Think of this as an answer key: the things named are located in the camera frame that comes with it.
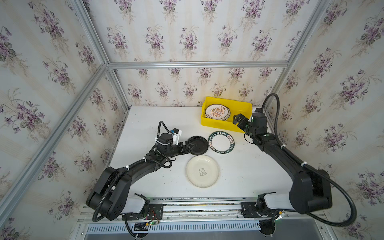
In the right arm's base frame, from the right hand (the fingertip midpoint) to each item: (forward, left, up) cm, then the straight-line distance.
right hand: (237, 119), depth 85 cm
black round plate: (-5, +20, -20) cm, 29 cm away
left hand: (-12, +27, -7) cm, 30 cm away
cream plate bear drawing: (-22, +21, -20) cm, 36 cm away
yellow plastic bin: (+26, -8, -15) cm, 31 cm away
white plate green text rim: (-3, +7, -20) cm, 21 cm away
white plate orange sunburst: (+22, +7, -15) cm, 27 cm away
